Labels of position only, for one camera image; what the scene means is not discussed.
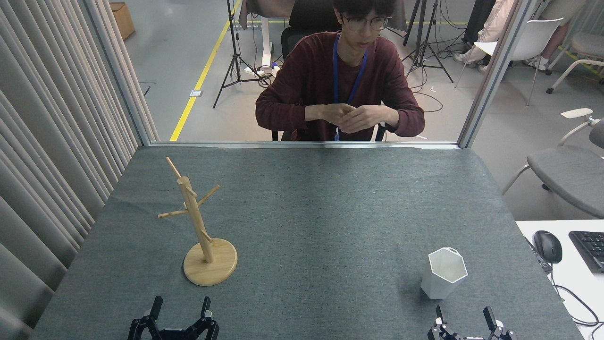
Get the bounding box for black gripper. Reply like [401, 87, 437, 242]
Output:
[127, 296, 220, 340]

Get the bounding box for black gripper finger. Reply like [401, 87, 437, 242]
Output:
[427, 305, 466, 340]
[482, 306, 516, 340]

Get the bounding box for white hexagonal cup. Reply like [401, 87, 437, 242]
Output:
[420, 247, 469, 300]

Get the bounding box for wooden cup rack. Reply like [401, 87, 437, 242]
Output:
[158, 157, 238, 286]

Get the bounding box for person's left hand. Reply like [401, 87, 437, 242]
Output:
[337, 104, 387, 134]

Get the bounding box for person's right hand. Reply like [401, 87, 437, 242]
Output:
[320, 102, 358, 125]

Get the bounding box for black flat device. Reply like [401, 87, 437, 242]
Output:
[524, 236, 553, 273]

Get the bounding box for white desk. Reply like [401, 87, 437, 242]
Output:
[515, 220, 604, 340]

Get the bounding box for black computer mouse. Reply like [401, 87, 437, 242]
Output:
[533, 230, 563, 264]

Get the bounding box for black keyboard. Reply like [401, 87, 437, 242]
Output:
[569, 230, 604, 274]

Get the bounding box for grey felt table mat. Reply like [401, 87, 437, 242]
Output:
[29, 145, 585, 340]

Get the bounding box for grey chair with white armrest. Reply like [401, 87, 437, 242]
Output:
[501, 108, 604, 219]

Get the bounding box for beige pleated curtain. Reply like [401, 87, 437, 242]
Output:
[0, 0, 160, 340]

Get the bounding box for black tripod stand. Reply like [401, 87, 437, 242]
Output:
[213, 0, 274, 109]
[399, 0, 454, 90]

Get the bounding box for person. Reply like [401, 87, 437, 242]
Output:
[453, 0, 517, 74]
[524, 0, 588, 71]
[255, 0, 425, 142]

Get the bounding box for white plastic chair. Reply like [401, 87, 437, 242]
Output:
[454, 17, 564, 106]

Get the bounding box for white desk leg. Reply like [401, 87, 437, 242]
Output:
[244, 17, 282, 78]

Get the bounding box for cardboard box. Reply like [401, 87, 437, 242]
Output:
[109, 2, 135, 41]

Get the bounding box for black-rimmed glasses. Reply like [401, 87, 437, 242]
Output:
[341, 16, 391, 32]

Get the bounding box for black office chair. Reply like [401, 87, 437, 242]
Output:
[272, 0, 392, 142]

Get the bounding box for black desk cable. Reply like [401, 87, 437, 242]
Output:
[549, 270, 604, 340]

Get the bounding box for silver table edge rail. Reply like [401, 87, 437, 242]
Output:
[150, 141, 459, 149]

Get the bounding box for black floor cable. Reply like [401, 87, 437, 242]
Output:
[407, 71, 444, 114]

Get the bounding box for silver frame post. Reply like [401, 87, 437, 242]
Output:
[457, 0, 538, 149]
[83, 0, 154, 146]

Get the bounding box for blue lanyard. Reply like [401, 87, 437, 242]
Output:
[333, 33, 369, 142]

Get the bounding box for grey chair with white frame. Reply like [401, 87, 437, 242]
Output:
[546, 32, 604, 94]

